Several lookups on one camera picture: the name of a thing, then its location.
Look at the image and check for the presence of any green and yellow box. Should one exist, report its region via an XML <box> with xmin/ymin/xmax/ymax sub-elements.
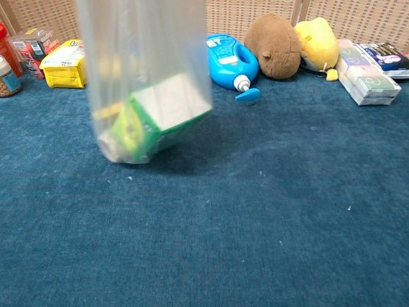
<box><xmin>112</xmin><ymin>72</ymin><xmax>212</xmax><ymax>161</ymax></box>

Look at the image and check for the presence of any clear plastic bag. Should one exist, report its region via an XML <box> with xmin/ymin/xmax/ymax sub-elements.
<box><xmin>75</xmin><ymin>0</ymin><xmax>214</xmax><ymax>165</ymax></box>

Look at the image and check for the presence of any blue table cloth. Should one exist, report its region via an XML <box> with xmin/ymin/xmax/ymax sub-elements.
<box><xmin>0</xmin><ymin>67</ymin><xmax>409</xmax><ymax>307</ymax></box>

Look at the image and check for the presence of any blue detergent pump bottle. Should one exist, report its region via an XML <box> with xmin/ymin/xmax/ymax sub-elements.
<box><xmin>205</xmin><ymin>33</ymin><xmax>261</xmax><ymax>102</ymax></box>

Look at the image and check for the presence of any brown capybara plush toy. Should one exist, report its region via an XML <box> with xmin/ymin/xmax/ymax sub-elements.
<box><xmin>244</xmin><ymin>12</ymin><xmax>302</xmax><ymax>80</ymax></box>

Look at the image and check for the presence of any yellow duck plush toy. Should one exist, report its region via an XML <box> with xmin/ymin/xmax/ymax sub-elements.
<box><xmin>293</xmin><ymin>17</ymin><xmax>340</xmax><ymax>82</ymax></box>

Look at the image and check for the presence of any yellow snack package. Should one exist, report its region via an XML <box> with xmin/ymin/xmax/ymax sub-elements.
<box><xmin>39</xmin><ymin>39</ymin><xmax>87</xmax><ymax>89</ymax></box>

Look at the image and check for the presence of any tissue pack bundle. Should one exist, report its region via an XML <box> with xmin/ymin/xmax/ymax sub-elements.
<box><xmin>336</xmin><ymin>38</ymin><xmax>402</xmax><ymax>107</ymax></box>

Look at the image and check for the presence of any woven rattan folding screen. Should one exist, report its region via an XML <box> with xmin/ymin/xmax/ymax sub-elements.
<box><xmin>0</xmin><ymin>0</ymin><xmax>409</xmax><ymax>55</ymax></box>

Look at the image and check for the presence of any red grey box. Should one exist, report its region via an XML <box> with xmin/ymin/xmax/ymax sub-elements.
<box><xmin>8</xmin><ymin>28</ymin><xmax>62</xmax><ymax>80</ymax></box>

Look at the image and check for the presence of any dark blue printed package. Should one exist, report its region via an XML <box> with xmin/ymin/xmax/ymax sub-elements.
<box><xmin>356</xmin><ymin>42</ymin><xmax>409</xmax><ymax>79</ymax></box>

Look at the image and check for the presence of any jar of nuts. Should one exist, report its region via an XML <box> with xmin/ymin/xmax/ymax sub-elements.
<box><xmin>0</xmin><ymin>55</ymin><xmax>22</xmax><ymax>98</ymax></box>

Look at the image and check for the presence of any red plastic bottle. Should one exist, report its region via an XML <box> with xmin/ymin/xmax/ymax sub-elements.
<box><xmin>0</xmin><ymin>22</ymin><xmax>24</xmax><ymax>78</ymax></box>

